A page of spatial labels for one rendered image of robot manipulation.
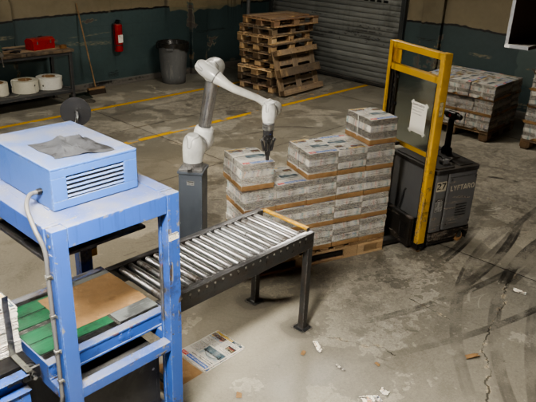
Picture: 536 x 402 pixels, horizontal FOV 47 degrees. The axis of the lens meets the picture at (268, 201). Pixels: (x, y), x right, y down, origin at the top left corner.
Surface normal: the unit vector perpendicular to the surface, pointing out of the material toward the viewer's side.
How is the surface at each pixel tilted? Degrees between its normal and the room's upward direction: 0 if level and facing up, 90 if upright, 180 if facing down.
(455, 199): 90
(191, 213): 90
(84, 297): 0
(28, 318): 0
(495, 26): 90
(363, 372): 0
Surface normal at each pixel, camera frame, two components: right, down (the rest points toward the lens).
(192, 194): -0.13, 0.39
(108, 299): 0.04, -0.91
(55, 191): 0.72, 0.30
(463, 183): 0.45, 0.37
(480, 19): -0.69, 0.27
